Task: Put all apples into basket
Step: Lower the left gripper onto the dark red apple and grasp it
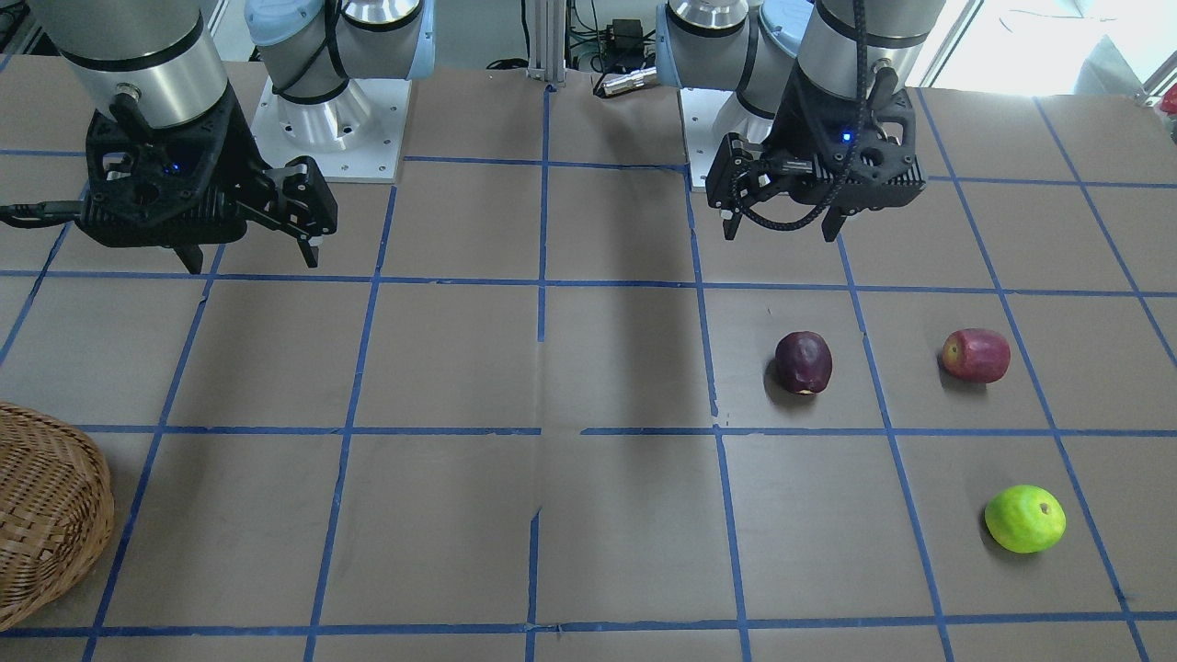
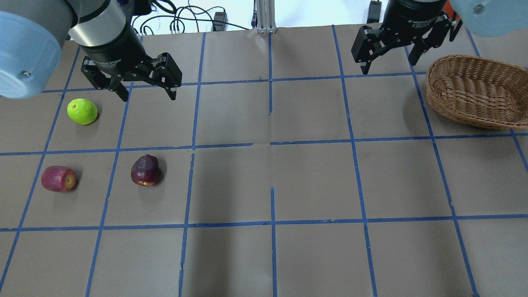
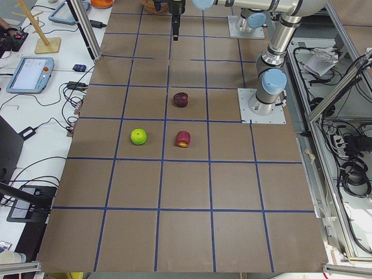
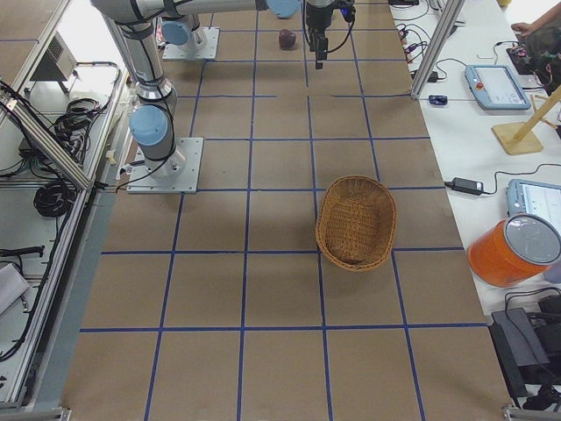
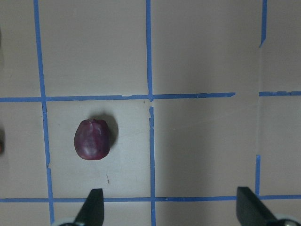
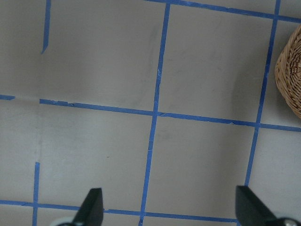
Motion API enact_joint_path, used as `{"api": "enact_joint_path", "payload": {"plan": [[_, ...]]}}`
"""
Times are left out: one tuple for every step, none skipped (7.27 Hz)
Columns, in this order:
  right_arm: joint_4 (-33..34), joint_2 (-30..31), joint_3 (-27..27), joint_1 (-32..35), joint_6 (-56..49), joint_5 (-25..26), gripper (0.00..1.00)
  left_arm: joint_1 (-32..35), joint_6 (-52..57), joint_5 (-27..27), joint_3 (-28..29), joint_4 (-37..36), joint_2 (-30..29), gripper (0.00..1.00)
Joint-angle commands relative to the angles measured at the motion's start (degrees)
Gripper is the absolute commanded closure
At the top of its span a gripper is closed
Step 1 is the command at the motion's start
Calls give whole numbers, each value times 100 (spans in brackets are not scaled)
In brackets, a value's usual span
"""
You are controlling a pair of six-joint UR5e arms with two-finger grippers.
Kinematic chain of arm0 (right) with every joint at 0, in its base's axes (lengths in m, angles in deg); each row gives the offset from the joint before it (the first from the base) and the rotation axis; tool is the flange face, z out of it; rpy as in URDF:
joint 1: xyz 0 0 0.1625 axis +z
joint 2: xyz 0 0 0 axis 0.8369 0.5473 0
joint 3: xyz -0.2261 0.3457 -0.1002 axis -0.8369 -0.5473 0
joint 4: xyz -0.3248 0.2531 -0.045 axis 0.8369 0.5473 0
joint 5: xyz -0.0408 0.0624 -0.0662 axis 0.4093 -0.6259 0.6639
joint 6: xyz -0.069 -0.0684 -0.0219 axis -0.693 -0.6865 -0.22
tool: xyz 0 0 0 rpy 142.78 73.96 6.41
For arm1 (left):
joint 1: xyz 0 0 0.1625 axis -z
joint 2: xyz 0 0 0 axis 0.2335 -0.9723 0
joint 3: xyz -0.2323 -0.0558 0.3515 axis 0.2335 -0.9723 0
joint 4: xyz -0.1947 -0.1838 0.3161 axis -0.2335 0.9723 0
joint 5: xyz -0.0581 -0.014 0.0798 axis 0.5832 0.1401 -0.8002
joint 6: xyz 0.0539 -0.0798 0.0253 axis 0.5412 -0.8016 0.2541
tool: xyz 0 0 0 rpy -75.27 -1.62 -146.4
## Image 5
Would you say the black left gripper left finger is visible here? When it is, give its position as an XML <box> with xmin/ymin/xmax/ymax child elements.
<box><xmin>73</xmin><ymin>188</ymin><xmax>104</xmax><ymax>226</ymax></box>

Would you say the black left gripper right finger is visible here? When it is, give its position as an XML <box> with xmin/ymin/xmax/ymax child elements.
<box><xmin>236</xmin><ymin>186</ymin><xmax>278</xmax><ymax>226</ymax></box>

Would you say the dark purple apple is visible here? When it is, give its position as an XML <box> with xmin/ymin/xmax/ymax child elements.
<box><xmin>74</xmin><ymin>119</ymin><xmax>111</xmax><ymax>160</ymax></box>

